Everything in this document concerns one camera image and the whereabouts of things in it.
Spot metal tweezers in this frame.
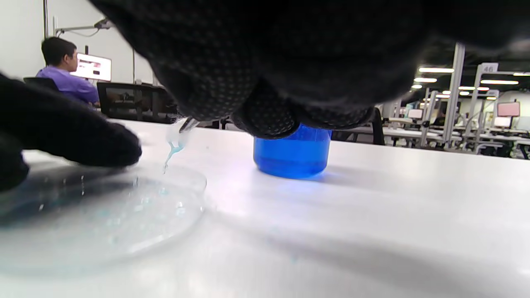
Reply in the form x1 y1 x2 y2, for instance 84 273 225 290
179 117 200 134

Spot black chair with chrome base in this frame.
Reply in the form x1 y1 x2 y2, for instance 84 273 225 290
96 82 179 125

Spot pink screen monitor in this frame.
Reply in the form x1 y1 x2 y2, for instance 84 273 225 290
497 101 521 118

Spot clear culture dish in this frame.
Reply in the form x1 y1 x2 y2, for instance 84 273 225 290
0 159 207 274

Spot bright computer monitor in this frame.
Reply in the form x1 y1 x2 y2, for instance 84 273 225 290
71 53 112 82

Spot beaker of blue dye solution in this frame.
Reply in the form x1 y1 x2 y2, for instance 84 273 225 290
253 123 332 179

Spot person's left hand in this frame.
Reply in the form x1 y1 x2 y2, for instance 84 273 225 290
0 72 142 192

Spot white square post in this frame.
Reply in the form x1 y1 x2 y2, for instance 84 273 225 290
442 43 466 149

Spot row of ceiling lights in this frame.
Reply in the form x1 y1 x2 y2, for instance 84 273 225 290
412 66 530 101

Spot black mesh office chair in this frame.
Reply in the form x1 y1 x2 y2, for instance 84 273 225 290
331 107 386 145

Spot person's right hand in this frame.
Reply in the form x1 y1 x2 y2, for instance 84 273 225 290
89 0 530 139

